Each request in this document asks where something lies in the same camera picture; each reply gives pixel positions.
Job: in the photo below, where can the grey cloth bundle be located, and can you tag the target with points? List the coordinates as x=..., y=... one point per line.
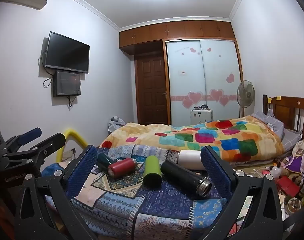
x=115, y=124

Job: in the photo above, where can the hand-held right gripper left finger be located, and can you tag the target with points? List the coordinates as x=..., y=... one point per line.
x=82, y=170

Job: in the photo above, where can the wooden overhead cabinet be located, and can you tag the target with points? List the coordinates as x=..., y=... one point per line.
x=172, y=32

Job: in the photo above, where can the grey printed pillow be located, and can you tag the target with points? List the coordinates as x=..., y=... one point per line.
x=269, y=125

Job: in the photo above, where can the brown wooden door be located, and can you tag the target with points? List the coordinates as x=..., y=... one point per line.
x=152, y=90

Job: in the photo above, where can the purple cloth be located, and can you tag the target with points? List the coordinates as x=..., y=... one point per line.
x=296, y=166

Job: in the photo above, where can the patterned blue patchwork blanket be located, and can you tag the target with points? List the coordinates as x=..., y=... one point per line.
x=132, y=205

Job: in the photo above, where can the glass sliding door wardrobe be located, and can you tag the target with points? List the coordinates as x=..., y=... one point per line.
x=204, y=80

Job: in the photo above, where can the dark green cup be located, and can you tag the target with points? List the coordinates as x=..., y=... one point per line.
x=104, y=160

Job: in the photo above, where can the wooden bed headboard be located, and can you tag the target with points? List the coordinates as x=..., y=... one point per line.
x=286, y=110

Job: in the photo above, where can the light green cup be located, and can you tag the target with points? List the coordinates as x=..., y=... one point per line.
x=152, y=172

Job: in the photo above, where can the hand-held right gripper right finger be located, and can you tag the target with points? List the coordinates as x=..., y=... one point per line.
x=214, y=173

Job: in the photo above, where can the grey checked pillow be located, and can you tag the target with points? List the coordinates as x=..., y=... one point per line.
x=291, y=136

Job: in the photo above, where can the standing fan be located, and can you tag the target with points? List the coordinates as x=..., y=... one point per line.
x=245, y=92

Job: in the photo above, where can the small white cabinet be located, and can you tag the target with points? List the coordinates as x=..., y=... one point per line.
x=201, y=117

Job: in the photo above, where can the white cup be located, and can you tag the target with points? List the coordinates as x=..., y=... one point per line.
x=190, y=158

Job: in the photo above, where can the black wall television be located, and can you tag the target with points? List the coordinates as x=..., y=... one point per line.
x=67, y=53

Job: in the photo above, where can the red box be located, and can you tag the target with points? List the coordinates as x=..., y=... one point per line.
x=289, y=185

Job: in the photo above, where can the colourful squares blanket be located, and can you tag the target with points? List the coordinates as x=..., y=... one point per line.
x=191, y=137

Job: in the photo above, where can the small black wall monitor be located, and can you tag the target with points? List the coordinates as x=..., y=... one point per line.
x=67, y=83

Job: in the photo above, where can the yellow foam tube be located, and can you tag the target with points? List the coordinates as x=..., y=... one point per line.
x=75, y=137

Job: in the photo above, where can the red cup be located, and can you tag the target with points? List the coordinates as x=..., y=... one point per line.
x=122, y=169

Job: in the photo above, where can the black cup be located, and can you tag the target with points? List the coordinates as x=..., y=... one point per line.
x=184, y=177

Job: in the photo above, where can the white plastic bottle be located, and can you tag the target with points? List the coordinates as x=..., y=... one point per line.
x=276, y=171

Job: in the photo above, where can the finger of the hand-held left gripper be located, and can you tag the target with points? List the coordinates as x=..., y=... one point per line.
x=30, y=134
x=52, y=143

